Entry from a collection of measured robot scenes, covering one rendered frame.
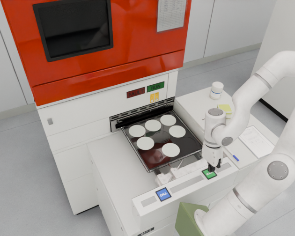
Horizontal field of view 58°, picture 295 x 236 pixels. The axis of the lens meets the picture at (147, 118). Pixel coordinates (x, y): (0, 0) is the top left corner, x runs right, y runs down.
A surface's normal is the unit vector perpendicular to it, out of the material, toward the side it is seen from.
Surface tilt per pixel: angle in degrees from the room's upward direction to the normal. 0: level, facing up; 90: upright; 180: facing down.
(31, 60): 90
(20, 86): 90
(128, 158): 0
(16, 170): 0
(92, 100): 90
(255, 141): 0
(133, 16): 90
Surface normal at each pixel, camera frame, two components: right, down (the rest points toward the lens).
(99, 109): 0.46, 0.62
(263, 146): 0.03, -0.73
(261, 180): -0.84, 0.24
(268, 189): -0.62, 0.49
